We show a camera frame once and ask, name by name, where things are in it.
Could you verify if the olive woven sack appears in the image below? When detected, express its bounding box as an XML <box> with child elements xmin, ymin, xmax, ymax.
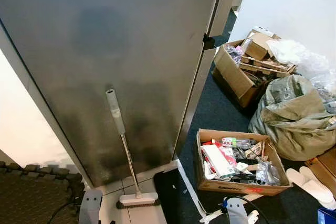
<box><xmin>248</xmin><ymin>74</ymin><xmax>336</xmax><ymax>162</ymax></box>

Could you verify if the white carton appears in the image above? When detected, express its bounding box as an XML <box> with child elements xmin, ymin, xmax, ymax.
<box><xmin>201</xmin><ymin>144</ymin><xmax>237</xmax><ymax>178</ymax></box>

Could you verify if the small cardboard box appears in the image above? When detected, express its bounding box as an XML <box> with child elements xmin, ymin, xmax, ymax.
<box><xmin>244</xmin><ymin>31</ymin><xmax>281</xmax><ymax>61</ymax></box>

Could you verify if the open cardboard box red print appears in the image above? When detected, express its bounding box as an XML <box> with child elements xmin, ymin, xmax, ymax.
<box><xmin>195</xmin><ymin>129</ymin><xmax>293</xmax><ymax>197</ymax></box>

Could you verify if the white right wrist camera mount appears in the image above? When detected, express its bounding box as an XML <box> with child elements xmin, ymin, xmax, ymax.
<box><xmin>220</xmin><ymin>197</ymin><xmax>259</xmax><ymax>224</ymax></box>

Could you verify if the white flat device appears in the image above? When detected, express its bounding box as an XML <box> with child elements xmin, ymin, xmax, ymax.
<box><xmin>252</xmin><ymin>26</ymin><xmax>275</xmax><ymax>38</ymax></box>

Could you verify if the black rubber floor mat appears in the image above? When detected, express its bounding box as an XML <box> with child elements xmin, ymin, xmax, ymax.
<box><xmin>154</xmin><ymin>167</ymin><xmax>200</xmax><ymax>224</ymax></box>

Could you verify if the large cardboard box of scrap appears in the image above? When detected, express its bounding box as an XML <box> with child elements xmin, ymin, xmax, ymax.
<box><xmin>212</xmin><ymin>39</ymin><xmax>297</xmax><ymax>109</ymax></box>

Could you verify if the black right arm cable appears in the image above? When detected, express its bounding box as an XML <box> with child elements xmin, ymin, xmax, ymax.
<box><xmin>231</xmin><ymin>196</ymin><xmax>269</xmax><ymax>224</ymax></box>

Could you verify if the white slipper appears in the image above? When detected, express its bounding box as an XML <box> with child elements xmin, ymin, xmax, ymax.
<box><xmin>299</xmin><ymin>166</ymin><xmax>335</xmax><ymax>210</ymax></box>
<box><xmin>286</xmin><ymin>168</ymin><xmax>332</xmax><ymax>204</ymax></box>

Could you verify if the dark floor rug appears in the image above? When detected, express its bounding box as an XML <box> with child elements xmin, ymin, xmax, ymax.
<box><xmin>214</xmin><ymin>8</ymin><xmax>238</xmax><ymax>47</ymax></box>

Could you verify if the clear plastic bag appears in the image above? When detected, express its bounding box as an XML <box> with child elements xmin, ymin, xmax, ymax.
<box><xmin>266</xmin><ymin>39</ymin><xmax>336</xmax><ymax>104</ymax></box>

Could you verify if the clear bottle green label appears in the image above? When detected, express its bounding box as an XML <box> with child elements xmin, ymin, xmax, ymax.
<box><xmin>220</xmin><ymin>137</ymin><xmax>254</xmax><ymax>149</ymax></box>

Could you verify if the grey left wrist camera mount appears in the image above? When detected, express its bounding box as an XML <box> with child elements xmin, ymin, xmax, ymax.
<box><xmin>79</xmin><ymin>189</ymin><xmax>103</xmax><ymax>224</ymax></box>

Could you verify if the large dark floor carpet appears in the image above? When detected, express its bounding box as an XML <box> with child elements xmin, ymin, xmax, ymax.
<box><xmin>176</xmin><ymin>59</ymin><xmax>336</xmax><ymax>224</ymax></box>

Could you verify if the grey grip broom white head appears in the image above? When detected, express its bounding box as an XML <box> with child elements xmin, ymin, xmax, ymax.
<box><xmin>106</xmin><ymin>89</ymin><xmax>160</xmax><ymax>209</ymax></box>

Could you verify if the brown box with shipping labels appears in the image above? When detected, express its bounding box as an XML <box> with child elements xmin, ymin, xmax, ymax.
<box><xmin>304</xmin><ymin>148</ymin><xmax>336</xmax><ymax>193</ymax></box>

